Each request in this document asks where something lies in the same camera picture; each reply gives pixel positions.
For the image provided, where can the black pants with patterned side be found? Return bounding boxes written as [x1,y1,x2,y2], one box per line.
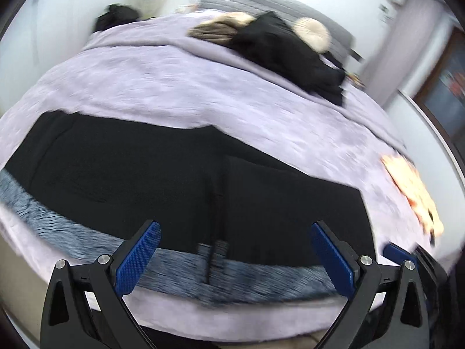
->
[1,111,375,305]

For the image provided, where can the orange garment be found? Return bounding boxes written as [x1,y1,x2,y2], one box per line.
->
[381,155,445,238]

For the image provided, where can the dark framed window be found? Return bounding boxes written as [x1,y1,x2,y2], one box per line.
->
[414,28,464,150]

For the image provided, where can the lilac plush bed blanket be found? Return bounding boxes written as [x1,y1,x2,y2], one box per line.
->
[1,11,434,343]

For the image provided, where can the lilac curtain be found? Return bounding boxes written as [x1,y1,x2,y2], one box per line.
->
[360,0,446,106]

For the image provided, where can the round cream cushion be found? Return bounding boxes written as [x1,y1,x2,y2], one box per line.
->
[292,17,332,54]

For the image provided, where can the black clothes pile on bed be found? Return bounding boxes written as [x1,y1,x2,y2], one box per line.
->
[228,12,346,106]

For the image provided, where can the black garment beside bed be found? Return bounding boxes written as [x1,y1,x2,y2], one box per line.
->
[93,4,140,32]

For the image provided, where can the brown knitted garment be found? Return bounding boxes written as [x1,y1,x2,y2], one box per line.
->
[187,12,255,47]

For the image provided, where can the grey quilted headboard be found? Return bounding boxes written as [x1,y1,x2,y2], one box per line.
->
[198,0,353,63]

